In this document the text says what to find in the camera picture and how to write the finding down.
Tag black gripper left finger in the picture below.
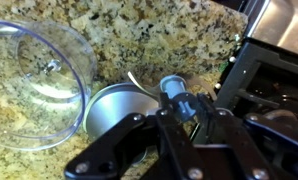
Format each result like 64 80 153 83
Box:
156 93 204 180

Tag grey food processor blade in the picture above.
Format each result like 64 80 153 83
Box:
127 71 217 122

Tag stainless steel gas stove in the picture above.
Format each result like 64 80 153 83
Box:
213 0 298 131

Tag clear plastic processor bowl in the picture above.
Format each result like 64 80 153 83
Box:
0 20 96 150

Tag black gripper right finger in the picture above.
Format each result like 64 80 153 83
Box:
196 94 276 180

